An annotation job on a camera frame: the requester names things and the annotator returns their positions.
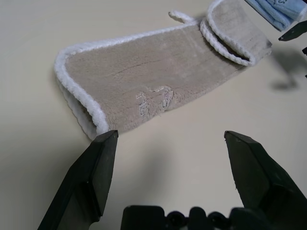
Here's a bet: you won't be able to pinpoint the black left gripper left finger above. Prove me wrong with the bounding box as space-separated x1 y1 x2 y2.
37 129 119 230

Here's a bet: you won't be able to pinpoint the blue folded towel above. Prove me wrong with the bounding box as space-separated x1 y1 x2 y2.
246 0 307 32

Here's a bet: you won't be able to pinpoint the beige towel with white trim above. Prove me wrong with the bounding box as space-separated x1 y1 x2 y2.
54 0 273 141

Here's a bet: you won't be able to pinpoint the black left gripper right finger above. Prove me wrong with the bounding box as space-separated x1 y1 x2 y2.
223 130 307 230

